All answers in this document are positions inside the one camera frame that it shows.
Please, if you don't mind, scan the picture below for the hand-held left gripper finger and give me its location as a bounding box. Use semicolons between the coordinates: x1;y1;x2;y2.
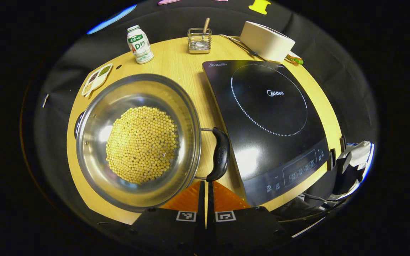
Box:
130;180;206;256
207;180;291;256

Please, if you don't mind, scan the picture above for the pile of yellow soybeans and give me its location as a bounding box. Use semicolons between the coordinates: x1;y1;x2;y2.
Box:
106;106;180;185

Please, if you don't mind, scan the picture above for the black induction cooktop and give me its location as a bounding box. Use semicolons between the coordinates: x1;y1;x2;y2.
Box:
202;60;331;207

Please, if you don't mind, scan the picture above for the stainless steel pot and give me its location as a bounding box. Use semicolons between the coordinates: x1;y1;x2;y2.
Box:
74;74;231;213

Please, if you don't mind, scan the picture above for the white cloth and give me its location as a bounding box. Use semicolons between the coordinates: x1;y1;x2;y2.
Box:
346;140;375;171

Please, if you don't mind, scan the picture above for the white divided bean tray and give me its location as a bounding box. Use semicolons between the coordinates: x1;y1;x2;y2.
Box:
82;63;113;98

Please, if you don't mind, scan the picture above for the toy sandwich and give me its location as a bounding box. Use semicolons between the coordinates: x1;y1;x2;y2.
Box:
285;51;304;65

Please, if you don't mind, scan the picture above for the white green-label drink bottle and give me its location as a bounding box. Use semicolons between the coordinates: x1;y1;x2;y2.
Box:
126;25;154;64

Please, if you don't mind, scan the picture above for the white toaster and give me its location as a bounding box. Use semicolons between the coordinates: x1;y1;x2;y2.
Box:
240;21;295;63

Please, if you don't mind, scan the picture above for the metal wire basket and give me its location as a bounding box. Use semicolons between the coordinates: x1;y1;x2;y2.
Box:
187;28;212;54

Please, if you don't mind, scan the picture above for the black power cable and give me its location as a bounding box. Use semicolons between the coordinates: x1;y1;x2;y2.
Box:
219;34;266;62

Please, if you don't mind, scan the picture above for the wooden-handled spoon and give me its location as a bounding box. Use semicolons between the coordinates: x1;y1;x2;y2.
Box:
195;17;211;49

